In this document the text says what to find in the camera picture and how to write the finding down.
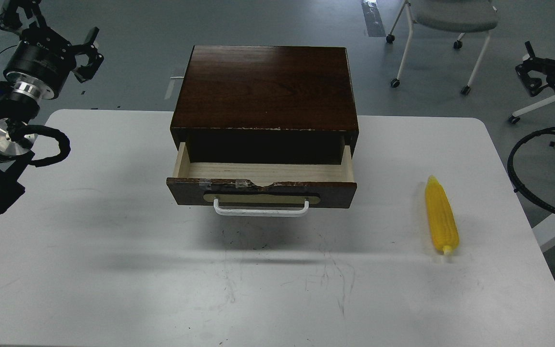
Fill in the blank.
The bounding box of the wooden drawer with white handle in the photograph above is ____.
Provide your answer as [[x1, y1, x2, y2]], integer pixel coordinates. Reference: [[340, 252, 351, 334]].
[[166, 143, 357, 217]]

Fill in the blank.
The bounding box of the white chair base right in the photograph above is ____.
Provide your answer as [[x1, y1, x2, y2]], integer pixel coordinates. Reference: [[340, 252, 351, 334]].
[[507, 95, 555, 124]]

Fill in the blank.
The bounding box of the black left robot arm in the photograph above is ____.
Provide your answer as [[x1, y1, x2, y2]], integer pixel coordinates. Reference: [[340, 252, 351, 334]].
[[0, 0, 104, 215]]

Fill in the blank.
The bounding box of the black corrugated cable right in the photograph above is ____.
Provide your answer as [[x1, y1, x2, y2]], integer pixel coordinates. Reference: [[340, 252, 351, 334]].
[[507, 127, 555, 227]]

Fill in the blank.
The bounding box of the dark wooden drawer cabinet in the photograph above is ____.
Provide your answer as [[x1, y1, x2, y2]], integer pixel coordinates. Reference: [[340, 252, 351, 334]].
[[170, 45, 359, 164]]

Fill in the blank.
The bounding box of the grey white office chair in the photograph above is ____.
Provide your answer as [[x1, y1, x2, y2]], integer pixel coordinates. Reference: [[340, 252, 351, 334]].
[[385, 0, 499, 96]]

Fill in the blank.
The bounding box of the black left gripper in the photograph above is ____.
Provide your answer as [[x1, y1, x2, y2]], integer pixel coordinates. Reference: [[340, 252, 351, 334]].
[[3, 27, 104, 100]]

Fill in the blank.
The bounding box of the yellow corn cob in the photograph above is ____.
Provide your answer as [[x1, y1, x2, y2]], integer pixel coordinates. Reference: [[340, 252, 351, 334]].
[[424, 175, 460, 255]]

